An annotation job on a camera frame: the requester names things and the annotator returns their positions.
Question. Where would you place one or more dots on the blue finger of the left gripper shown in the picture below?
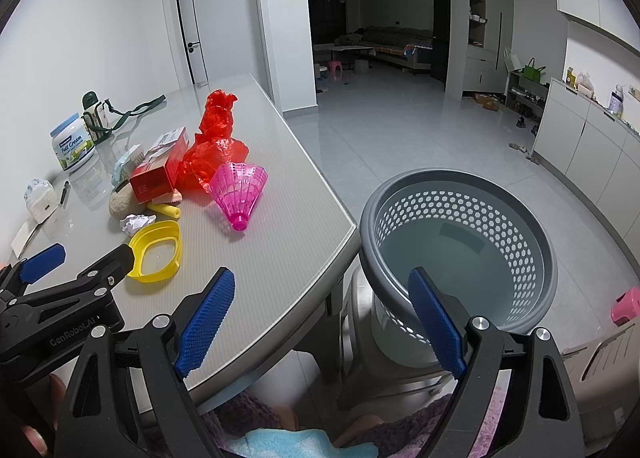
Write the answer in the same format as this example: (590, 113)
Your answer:
(41, 264)
(103, 275)

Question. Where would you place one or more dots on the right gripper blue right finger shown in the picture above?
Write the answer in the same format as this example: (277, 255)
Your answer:
(539, 417)

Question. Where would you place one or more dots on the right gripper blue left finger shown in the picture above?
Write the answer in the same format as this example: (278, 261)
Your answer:
(126, 382)

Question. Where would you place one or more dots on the white paper ball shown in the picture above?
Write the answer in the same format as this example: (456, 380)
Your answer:
(135, 222)

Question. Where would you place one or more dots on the beige plush ball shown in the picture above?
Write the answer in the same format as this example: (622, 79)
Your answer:
(123, 202)

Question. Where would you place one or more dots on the yellow foam dart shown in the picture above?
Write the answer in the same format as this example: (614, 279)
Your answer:
(167, 210)

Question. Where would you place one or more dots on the light blue wipes packet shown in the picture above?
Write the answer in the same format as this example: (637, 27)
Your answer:
(127, 163)

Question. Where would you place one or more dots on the red toothpaste box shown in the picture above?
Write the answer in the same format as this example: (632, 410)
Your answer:
(157, 174)

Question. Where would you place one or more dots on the pink plastic shuttlecock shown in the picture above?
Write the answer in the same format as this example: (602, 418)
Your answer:
(235, 188)

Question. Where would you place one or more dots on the red plastic bag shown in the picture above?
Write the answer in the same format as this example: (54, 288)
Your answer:
(213, 144)

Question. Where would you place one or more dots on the person's left hand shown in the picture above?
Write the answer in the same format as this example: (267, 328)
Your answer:
(41, 406)

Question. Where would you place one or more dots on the white paper card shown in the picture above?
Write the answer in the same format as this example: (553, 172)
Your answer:
(23, 236)

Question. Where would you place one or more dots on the white tissue pack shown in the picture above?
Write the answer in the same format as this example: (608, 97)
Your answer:
(41, 200)

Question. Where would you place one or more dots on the black pen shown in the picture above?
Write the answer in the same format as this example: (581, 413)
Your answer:
(64, 194)

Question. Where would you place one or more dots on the beige plastic stool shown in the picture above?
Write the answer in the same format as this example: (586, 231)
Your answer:
(604, 375)

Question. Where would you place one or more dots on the milk powder can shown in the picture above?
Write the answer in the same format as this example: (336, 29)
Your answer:
(72, 143)

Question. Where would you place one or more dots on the pink plastic stool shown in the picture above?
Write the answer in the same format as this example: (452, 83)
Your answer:
(626, 307)

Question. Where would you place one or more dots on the grey perforated laundry basket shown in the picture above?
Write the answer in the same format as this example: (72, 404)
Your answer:
(477, 241)

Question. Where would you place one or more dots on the white low cabinet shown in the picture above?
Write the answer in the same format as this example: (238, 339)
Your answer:
(596, 155)

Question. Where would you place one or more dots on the white door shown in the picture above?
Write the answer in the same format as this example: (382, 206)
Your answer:
(223, 38)

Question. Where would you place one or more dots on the far pink stool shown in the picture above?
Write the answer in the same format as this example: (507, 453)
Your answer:
(335, 68)

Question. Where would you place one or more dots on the cardboard box on floor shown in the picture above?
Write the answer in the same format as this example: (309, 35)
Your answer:
(487, 101)

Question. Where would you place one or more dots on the shoe rack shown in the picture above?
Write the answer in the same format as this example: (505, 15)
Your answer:
(526, 97)

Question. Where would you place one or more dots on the white bottle on counter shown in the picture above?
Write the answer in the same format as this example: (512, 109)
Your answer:
(616, 103)

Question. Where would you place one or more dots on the green tote bag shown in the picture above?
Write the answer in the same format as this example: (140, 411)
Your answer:
(532, 72)

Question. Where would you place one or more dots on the dark sofa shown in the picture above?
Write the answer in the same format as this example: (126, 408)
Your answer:
(410, 48)

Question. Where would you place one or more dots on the green strapped water bottle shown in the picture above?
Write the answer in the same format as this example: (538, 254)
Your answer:
(102, 118)

